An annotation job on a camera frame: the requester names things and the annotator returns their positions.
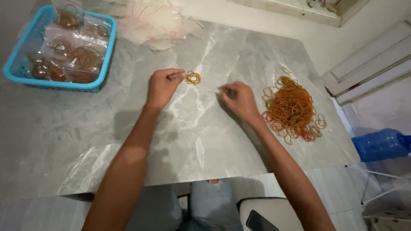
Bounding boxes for person's left hand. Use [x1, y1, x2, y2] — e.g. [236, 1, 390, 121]
[146, 68, 186, 111]

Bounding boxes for person's right hand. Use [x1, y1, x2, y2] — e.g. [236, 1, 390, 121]
[218, 81, 261, 120]

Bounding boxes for small bunch of rubber bands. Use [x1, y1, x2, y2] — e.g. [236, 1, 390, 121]
[185, 71, 202, 85]

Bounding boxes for heap of loose rubber bands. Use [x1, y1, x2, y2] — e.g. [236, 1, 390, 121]
[262, 67, 327, 145]

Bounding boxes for pile of empty clear bags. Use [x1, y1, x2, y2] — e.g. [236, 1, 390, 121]
[109, 0, 204, 50]

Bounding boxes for white shelf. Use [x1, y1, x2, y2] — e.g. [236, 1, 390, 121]
[229, 0, 371, 28]

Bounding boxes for person's blue jeans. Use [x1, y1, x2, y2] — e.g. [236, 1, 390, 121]
[127, 179, 243, 231]

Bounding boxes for white stool seat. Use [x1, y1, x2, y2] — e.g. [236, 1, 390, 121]
[239, 197, 305, 231]

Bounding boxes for black phone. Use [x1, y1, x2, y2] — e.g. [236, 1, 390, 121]
[246, 210, 280, 231]

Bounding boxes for filled bags of rubber bands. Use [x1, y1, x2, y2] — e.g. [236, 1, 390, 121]
[27, 0, 112, 84]

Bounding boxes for blue water jug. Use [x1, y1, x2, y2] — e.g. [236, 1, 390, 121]
[351, 128, 411, 162]

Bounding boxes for white metal stand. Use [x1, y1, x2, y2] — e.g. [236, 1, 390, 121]
[345, 165, 411, 206]

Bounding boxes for blue plastic basket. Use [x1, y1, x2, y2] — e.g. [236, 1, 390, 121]
[3, 5, 117, 93]

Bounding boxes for white door frame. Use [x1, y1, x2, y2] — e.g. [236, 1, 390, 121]
[321, 20, 411, 106]

